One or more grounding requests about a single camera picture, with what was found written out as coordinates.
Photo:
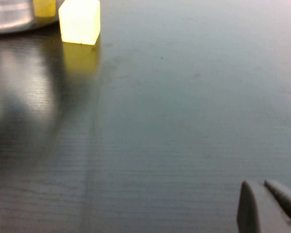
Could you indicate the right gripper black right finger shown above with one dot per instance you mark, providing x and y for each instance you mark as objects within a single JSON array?
[{"x": 285, "y": 197}]

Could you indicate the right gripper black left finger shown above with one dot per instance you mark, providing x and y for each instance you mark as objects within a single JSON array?
[{"x": 251, "y": 211}]

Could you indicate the yellow foam cube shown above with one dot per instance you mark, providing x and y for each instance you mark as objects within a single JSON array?
[{"x": 80, "y": 23}]

